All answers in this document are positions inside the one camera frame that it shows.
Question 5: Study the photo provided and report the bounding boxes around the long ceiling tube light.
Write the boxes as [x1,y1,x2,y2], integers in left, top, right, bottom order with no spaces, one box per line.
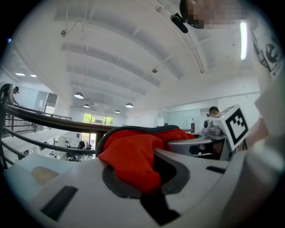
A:
[240,20,248,61]

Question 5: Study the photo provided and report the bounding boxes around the red backpack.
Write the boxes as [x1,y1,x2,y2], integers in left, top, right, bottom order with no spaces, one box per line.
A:
[95,125,196,195]

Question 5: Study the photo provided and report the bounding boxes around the person's right forearm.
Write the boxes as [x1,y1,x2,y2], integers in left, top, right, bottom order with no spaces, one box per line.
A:
[245,118,269,150]

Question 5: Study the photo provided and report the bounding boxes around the dark metal railing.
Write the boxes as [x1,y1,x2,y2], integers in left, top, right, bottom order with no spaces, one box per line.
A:
[0,103,118,171]

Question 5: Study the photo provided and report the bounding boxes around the large window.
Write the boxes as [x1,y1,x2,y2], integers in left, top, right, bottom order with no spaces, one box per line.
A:
[82,112,114,126]

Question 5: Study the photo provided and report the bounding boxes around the person's white printed shirt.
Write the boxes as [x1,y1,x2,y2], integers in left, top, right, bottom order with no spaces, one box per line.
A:
[250,21,285,143]

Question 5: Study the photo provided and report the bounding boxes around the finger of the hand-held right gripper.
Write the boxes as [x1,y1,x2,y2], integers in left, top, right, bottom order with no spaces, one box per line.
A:
[166,135,215,155]

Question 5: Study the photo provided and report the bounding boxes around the black head-worn camera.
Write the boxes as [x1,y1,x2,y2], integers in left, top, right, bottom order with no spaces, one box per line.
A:
[170,12,189,34]

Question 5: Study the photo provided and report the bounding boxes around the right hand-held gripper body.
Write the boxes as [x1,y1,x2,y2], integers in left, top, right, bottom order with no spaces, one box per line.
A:
[202,104,249,161]

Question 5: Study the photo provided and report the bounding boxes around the glass entrance door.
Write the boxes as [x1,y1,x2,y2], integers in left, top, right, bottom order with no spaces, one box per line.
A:
[81,132,97,150]

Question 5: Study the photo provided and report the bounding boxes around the white ceiling pipe rail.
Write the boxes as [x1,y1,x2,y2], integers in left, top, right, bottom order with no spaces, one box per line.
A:
[153,0,206,74]

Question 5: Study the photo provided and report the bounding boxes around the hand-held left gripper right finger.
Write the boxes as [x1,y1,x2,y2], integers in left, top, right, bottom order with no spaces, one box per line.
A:
[153,148,230,215]

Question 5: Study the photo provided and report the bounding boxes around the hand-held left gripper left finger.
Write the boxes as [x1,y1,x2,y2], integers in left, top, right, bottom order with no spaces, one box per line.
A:
[4,154,158,228]

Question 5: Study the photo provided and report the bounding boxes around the person's head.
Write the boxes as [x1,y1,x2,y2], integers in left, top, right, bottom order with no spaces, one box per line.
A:
[179,0,259,30]

